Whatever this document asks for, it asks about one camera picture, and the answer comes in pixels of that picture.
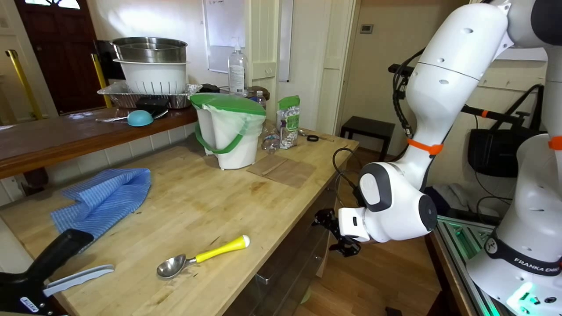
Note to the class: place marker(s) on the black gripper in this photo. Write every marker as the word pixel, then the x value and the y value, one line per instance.
pixel 335 231

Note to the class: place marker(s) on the stainless steel drawer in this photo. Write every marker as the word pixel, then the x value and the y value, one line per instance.
pixel 308 257
pixel 308 281
pixel 305 232

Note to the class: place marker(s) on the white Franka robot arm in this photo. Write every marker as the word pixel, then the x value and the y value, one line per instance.
pixel 450 76

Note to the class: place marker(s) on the beige cloth mat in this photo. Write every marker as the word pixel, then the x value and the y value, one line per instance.
pixel 296 174

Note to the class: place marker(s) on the brown paper napkin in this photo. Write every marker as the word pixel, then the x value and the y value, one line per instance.
pixel 266 166

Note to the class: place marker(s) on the small plastic water bottle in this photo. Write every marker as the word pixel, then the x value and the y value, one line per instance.
pixel 273 138

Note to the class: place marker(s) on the green food bag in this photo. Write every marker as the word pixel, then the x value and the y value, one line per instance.
pixel 289 120

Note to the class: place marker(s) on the wooden kitchen island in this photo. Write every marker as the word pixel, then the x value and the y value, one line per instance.
pixel 194 204

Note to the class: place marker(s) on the white bin with green lid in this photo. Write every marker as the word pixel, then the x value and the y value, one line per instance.
pixel 231 134

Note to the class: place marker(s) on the green lit robot stand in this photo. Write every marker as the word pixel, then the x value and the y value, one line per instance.
pixel 463 239

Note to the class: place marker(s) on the large clear bottle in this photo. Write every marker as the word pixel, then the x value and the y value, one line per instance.
pixel 238 73

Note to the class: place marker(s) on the black hanging bag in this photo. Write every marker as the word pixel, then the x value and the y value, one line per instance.
pixel 498 152

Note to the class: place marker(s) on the blue round kitchen utensil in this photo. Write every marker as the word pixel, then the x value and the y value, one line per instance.
pixel 141 118

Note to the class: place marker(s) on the blue checked cloth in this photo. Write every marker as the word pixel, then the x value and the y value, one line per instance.
pixel 106 199

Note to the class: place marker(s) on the white colander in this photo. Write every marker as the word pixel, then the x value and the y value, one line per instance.
pixel 154 76

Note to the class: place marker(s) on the steel mixing bowl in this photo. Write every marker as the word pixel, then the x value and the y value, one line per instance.
pixel 150 50

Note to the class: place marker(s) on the white dish rack tray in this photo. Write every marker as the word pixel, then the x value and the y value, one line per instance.
pixel 111 88

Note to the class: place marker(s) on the yellow bar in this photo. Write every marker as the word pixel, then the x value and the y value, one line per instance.
pixel 24 85
pixel 101 80

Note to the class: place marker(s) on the brown wooden counter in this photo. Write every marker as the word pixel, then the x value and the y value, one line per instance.
pixel 59 138

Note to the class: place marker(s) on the dark wooden door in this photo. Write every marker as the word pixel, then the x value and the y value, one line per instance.
pixel 62 59

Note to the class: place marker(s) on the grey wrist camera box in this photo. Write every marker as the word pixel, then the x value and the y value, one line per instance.
pixel 354 224

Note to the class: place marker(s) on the white wall sheet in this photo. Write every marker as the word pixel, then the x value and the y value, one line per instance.
pixel 226 29

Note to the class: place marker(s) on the white wall board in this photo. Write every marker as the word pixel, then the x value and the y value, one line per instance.
pixel 521 55

